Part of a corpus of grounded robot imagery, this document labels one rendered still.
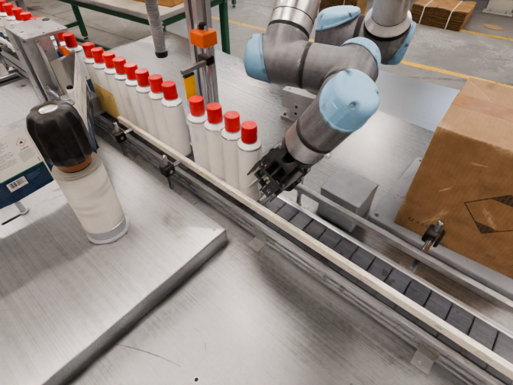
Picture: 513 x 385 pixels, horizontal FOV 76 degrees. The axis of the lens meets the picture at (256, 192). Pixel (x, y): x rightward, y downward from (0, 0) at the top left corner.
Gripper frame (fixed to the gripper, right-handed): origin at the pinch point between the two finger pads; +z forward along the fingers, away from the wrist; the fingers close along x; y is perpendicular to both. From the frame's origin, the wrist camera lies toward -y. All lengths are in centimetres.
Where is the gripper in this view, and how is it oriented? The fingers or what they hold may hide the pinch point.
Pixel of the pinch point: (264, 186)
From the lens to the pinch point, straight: 74.4
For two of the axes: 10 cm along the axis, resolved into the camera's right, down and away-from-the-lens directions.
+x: 6.5, 7.6, -0.5
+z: -3.8, 3.8, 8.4
